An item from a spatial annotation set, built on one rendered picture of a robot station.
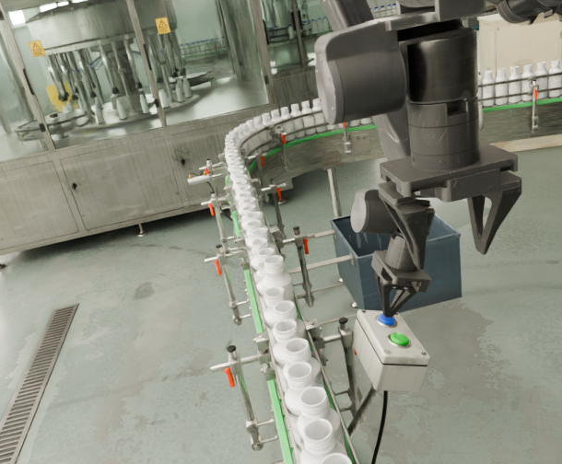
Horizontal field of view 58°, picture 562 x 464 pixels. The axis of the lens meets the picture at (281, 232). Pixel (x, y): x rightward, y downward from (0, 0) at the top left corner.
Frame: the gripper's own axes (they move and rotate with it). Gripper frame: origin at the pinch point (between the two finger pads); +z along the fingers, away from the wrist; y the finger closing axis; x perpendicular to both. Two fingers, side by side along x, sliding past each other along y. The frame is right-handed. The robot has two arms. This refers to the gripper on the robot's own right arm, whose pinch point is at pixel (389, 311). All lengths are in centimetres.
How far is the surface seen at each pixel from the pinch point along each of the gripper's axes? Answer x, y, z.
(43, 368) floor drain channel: -102, -188, 157
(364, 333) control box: -3.8, 0.9, 4.0
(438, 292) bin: 42, -54, 23
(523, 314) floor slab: 140, -129, 69
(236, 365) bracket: -24.5, -2.4, 13.8
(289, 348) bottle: -18.1, 6.3, 4.0
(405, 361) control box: -0.1, 9.8, 3.1
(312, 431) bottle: -18.1, 23.4, 4.5
